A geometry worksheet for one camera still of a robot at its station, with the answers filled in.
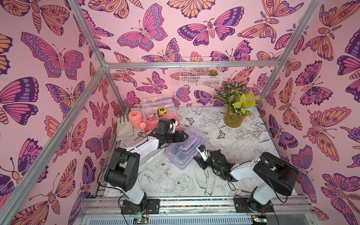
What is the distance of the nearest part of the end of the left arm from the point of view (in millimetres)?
700

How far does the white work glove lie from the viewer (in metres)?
1.04

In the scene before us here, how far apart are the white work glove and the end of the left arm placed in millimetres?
378
